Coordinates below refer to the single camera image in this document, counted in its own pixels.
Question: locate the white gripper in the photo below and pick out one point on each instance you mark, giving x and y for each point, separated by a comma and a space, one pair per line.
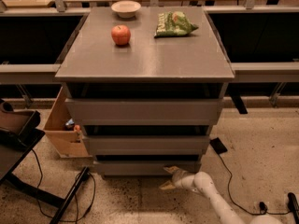
177, 179

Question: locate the grey bottom drawer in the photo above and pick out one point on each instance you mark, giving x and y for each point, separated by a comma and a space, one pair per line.
144, 165

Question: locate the grey drawer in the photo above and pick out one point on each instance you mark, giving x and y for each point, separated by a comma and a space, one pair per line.
144, 165
146, 145
144, 112

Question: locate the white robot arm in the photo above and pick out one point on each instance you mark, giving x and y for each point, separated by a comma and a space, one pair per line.
202, 183

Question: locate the grey middle drawer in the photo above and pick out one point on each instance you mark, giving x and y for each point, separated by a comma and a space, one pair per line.
146, 145

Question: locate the grey drawer cabinet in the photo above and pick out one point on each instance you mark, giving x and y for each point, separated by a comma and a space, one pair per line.
166, 68

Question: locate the grey top drawer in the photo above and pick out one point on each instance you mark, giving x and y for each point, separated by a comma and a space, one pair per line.
144, 112

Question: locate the black power adapter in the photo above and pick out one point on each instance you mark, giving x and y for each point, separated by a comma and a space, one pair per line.
218, 146

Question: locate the cardboard box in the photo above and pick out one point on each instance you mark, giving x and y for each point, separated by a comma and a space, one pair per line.
66, 141

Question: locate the black power strip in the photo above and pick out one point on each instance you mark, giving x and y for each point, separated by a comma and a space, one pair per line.
293, 205

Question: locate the red apple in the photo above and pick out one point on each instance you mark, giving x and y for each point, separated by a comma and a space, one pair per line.
121, 35

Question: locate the green chip bag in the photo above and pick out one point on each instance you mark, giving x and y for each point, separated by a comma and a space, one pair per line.
173, 24

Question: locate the black chair with bag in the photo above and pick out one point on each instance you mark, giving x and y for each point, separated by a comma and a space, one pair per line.
18, 136

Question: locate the white bowl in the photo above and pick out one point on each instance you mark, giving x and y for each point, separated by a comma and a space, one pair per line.
126, 9

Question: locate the grey metal railing frame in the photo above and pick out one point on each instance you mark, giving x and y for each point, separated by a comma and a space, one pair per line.
244, 72

